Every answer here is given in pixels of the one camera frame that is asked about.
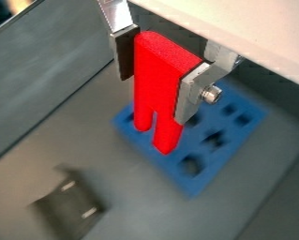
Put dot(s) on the blue shape-sorting block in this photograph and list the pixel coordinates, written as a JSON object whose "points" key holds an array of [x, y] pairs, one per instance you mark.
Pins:
{"points": [[213, 136]]}

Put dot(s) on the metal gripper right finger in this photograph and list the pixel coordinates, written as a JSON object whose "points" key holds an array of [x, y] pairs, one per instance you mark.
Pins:
{"points": [[197, 86]]}

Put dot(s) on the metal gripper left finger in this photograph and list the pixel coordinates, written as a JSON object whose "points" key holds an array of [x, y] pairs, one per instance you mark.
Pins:
{"points": [[122, 31]]}

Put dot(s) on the black curved fixture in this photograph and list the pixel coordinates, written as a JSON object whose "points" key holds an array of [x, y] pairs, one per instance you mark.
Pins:
{"points": [[71, 208]]}

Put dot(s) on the red square-circle object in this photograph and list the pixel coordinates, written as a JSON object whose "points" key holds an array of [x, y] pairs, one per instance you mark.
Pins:
{"points": [[161, 63]]}

